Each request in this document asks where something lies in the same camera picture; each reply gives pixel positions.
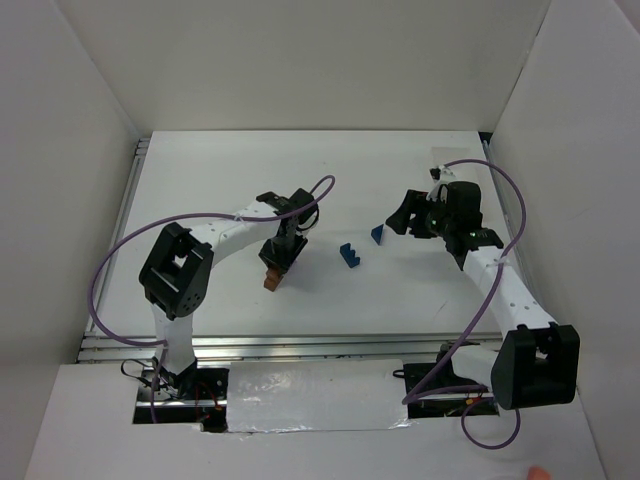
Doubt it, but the brown arch wood block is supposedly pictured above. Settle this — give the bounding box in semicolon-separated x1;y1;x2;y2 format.
263;268;284;292

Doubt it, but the blue triangular wood block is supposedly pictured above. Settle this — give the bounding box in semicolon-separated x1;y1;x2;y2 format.
370;224;385;246

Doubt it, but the blue notched wood block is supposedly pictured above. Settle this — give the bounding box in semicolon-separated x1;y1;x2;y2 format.
339;243;361;268

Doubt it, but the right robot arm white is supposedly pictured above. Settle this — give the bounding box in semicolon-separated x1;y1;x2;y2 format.
386;181;580;410

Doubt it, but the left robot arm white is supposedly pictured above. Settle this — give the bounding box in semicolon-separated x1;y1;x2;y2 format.
139;188;319;397

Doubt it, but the silver foil tape sheet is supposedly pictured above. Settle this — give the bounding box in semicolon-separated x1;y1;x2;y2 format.
226;360;410;433

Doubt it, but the orange object at edge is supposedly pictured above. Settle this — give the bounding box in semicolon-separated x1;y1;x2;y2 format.
526;466;551;480

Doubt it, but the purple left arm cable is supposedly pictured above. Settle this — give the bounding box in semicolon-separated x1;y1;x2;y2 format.
88;174;336;426

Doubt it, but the aluminium frame rail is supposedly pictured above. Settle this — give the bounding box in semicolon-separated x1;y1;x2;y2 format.
76;159;527;364

